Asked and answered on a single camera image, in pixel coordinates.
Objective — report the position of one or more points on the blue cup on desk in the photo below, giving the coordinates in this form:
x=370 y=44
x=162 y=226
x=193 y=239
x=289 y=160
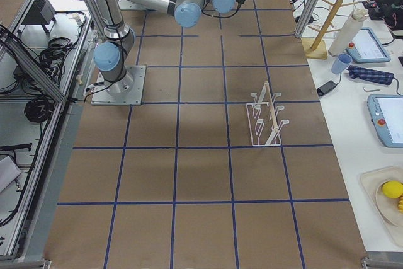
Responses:
x=341 y=62

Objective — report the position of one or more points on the wooden mug tree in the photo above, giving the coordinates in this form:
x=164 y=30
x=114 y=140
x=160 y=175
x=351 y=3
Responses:
x=316 y=48

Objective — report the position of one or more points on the white paper roll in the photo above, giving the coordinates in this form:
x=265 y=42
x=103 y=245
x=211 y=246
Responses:
x=348 y=31

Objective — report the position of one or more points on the black power adapter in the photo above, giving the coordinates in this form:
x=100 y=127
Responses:
x=326 y=88

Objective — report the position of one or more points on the upper teach pendant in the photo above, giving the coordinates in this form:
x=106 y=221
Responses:
x=367 y=48

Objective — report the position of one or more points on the teach pendant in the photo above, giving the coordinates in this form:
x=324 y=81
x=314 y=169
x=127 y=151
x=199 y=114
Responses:
x=367 y=48
x=386 y=115

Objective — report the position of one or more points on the folded plaid umbrella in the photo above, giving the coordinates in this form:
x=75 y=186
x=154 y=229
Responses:
x=370 y=75

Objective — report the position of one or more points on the lower teach pendant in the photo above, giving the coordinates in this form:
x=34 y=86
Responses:
x=386 y=115

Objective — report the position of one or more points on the grey electronics box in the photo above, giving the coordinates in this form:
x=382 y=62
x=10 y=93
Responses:
x=40 y=13

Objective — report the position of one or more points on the yellow toy lemon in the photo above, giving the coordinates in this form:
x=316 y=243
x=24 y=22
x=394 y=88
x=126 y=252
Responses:
x=392 y=189

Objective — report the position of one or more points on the beige tray with plate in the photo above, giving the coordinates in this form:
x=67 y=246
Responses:
x=387 y=208

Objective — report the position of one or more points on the white wire cup rack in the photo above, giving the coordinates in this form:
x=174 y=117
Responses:
x=262 y=116

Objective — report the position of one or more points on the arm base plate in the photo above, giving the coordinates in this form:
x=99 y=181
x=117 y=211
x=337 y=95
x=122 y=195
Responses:
x=128 y=91

